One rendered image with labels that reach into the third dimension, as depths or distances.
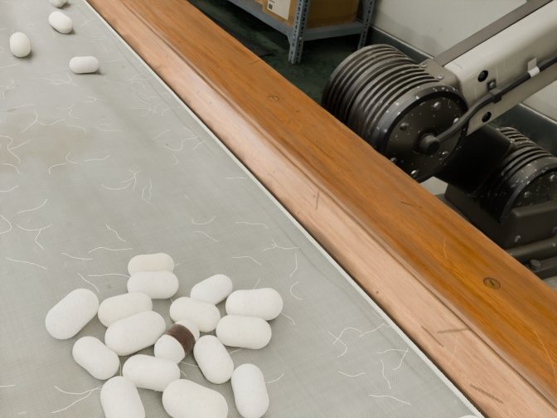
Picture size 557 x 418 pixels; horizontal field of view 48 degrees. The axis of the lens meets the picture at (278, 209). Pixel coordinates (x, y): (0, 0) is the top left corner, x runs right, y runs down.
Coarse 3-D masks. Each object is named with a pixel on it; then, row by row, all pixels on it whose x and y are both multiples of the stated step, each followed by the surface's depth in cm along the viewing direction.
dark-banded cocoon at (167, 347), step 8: (184, 320) 39; (192, 328) 38; (168, 336) 37; (160, 344) 37; (168, 344) 37; (176, 344) 37; (160, 352) 37; (168, 352) 37; (176, 352) 37; (184, 352) 38; (176, 360) 37
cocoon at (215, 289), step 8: (208, 280) 42; (216, 280) 42; (224, 280) 42; (192, 288) 42; (200, 288) 41; (208, 288) 41; (216, 288) 42; (224, 288) 42; (232, 288) 43; (192, 296) 41; (200, 296) 41; (208, 296) 41; (216, 296) 42; (224, 296) 42
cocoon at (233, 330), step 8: (224, 320) 39; (232, 320) 39; (240, 320) 39; (248, 320) 39; (256, 320) 39; (264, 320) 40; (216, 328) 39; (224, 328) 39; (232, 328) 39; (240, 328) 39; (248, 328) 39; (256, 328) 39; (264, 328) 39; (224, 336) 39; (232, 336) 39; (240, 336) 39; (248, 336) 39; (256, 336) 39; (264, 336) 39; (232, 344) 39; (240, 344) 39; (248, 344) 39; (256, 344) 39; (264, 344) 39
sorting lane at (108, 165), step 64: (0, 0) 83; (0, 64) 68; (64, 64) 70; (128, 64) 72; (0, 128) 57; (64, 128) 59; (128, 128) 60; (192, 128) 62; (0, 192) 50; (64, 192) 51; (128, 192) 52; (192, 192) 53; (256, 192) 55; (0, 256) 44; (64, 256) 45; (128, 256) 46; (192, 256) 46; (256, 256) 48; (320, 256) 49; (0, 320) 39; (320, 320) 43; (384, 320) 44; (0, 384) 35; (64, 384) 36; (320, 384) 38; (384, 384) 39; (448, 384) 40
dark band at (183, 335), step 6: (174, 324) 38; (180, 324) 38; (168, 330) 38; (174, 330) 38; (180, 330) 38; (186, 330) 38; (174, 336) 37; (180, 336) 38; (186, 336) 38; (192, 336) 38; (180, 342) 37; (186, 342) 38; (192, 342) 38; (186, 348) 38; (192, 348) 38; (186, 354) 38
